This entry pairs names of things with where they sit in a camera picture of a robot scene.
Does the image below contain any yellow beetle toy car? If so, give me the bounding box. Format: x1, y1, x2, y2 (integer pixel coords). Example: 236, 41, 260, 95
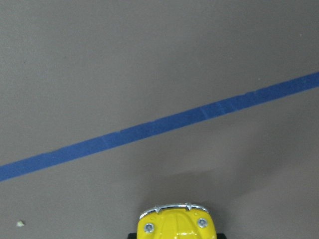
127, 203, 227, 239

